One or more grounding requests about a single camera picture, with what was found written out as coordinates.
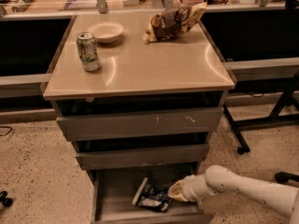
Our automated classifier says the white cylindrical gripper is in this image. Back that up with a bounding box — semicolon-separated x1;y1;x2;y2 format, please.
168;175;215;202

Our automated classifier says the blue chip bag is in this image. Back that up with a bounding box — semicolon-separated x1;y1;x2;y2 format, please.
132;177;171;212

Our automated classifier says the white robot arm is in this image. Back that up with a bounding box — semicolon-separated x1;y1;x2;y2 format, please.
168;165;299;224

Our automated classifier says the middle grey drawer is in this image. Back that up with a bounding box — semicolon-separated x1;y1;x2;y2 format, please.
76;144;209;171

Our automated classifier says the open bottom grey drawer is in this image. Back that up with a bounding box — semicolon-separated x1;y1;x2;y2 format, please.
91;163;213;224

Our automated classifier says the top grey drawer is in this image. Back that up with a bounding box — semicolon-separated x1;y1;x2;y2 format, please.
57;106;223;142

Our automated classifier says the grey drawer cabinet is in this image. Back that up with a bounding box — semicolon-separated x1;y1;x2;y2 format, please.
42;12;236;224

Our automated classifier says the brown yellow chip bag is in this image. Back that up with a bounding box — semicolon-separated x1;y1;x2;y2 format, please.
143;2;207;43

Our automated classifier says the black table leg with caster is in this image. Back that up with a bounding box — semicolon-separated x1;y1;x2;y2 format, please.
223;74;299;155

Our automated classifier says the black chair base wheel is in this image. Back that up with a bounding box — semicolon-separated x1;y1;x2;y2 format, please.
275;172;299;184

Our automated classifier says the green white soda can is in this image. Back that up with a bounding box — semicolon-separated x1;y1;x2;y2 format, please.
77;32;101;72

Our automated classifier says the black caster left floor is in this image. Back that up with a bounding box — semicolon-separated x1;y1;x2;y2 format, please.
0;191;13;207

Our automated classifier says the white bowl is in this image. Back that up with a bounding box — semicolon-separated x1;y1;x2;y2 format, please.
88;21;123;44

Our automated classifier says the black cable on floor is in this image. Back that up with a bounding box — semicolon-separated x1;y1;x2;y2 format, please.
0;125;14;137

